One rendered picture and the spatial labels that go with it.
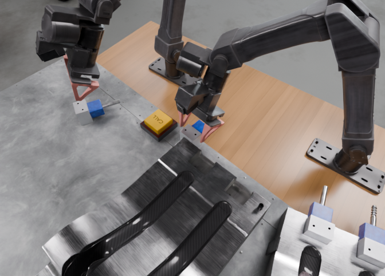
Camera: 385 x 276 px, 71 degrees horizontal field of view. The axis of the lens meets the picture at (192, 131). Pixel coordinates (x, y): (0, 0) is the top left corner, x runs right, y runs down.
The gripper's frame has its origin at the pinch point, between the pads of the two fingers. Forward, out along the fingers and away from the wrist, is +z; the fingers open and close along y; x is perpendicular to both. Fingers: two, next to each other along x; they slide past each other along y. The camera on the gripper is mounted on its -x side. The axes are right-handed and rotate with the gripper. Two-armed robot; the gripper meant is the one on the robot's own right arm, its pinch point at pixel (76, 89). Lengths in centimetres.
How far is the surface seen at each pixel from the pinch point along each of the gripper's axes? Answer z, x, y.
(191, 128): -6.3, 25.3, 20.9
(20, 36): 102, 6, -195
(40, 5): 91, 26, -242
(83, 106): 6.1, 3.0, 0.2
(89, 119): 9.2, 5.0, 2.5
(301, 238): -11, 33, 57
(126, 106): 5.0, 16.1, 0.7
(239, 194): -8, 26, 44
